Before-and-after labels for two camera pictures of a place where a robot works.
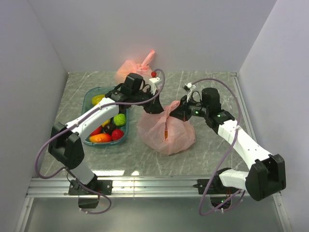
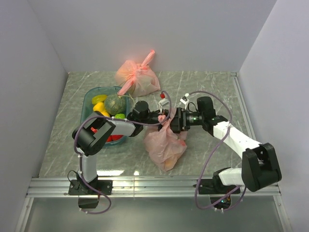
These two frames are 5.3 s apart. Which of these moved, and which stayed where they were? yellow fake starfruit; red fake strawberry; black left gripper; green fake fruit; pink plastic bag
Moved: black left gripper; pink plastic bag
Stayed: yellow fake starfruit; red fake strawberry; green fake fruit
